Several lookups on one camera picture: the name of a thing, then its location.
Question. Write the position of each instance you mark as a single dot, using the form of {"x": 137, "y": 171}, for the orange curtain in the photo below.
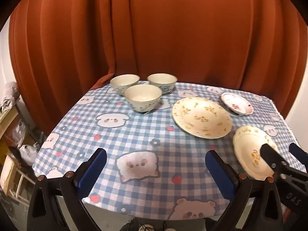
{"x": 156, "y": 28}

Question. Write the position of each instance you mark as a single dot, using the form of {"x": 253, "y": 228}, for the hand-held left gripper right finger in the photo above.
{"x": 221, "y": 175}

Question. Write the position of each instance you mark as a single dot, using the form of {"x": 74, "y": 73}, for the scalloped yellow floral plate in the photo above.
{"x": 247, "y": 144}

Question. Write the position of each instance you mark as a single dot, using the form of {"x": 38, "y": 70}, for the dark shoe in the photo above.
{"x": 131, "y": 225}

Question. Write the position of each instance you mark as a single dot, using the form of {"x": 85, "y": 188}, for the blue checked printed tablecloth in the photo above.
{"x": 144, "y": 137}

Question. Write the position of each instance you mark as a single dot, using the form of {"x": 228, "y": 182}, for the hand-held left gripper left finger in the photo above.
{"x": 89, "y": 173}

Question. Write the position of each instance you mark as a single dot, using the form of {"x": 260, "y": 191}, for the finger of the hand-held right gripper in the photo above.
{"x": 272, "y": 157}
{"x": 299, "y": 155}

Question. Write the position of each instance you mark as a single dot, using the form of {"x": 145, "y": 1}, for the white plastic bag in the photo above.
{"x": 27, "y": 152}

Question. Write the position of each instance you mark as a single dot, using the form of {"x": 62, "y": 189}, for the white laced shoe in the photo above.
{"x": 147, "y": 228}

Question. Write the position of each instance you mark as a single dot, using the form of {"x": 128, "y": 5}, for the cream bowl with blue pattern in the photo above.
{"x": 143, "y": 96}
{"x": 162, "y": 81}
{"x": 122, "y": 83}

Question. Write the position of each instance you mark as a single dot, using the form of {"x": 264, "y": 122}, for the large yellow floral plate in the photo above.
{"x": 202, "y": 118}

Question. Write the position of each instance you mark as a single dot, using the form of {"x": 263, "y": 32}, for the wooden shelf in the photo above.
{"x": 10, "y": 173}

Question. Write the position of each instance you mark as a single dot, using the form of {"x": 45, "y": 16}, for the grey fluffy cloth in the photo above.
{"x": 9, "y": 92}

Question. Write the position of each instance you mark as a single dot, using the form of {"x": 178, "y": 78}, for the small red-rimmed floral plate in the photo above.
{"x": 237, "y": 103}

